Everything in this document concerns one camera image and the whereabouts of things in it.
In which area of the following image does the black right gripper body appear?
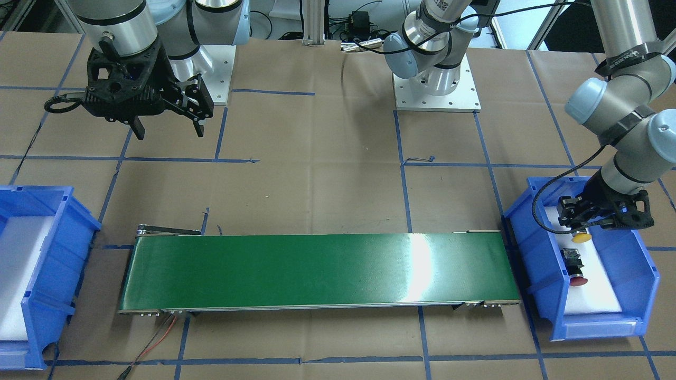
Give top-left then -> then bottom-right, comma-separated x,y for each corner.
83,37 -> 213,124

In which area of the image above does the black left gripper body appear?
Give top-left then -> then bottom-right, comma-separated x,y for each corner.
558,176 -> 649,230

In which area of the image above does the red push button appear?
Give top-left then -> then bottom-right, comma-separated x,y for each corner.
561,248 -> 588,287

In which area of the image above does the yellow push button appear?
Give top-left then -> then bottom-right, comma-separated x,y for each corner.
571,228 -> 592,244

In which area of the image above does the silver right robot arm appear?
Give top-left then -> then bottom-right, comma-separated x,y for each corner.
44,1 -> 250,140

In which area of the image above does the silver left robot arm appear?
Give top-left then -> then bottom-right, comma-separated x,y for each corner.
381,1 -> 674,235

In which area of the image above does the blue bin with buttons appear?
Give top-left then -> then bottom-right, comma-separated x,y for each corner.
505,176 -> 661,341

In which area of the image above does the white foam pad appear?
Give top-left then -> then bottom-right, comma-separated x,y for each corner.
555,234 -> 622,315

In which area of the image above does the blue empty bin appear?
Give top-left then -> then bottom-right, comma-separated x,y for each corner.
1,185 -> 101,371

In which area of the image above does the green conveyor belt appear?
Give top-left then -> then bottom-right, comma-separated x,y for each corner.
119,231 -> 520,315

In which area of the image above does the white foam pad empty bin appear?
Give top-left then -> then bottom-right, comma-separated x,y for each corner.
1,216 -> 54,341

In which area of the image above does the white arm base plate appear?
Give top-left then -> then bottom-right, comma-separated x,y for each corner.
170,45 -> 237,106
392,55 -> 482,113

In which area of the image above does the aluminium frame post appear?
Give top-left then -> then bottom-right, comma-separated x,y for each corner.
299,1 -> 329,46

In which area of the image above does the red black conveyor wire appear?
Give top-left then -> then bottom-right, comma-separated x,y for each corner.
116,315 -> 179,380

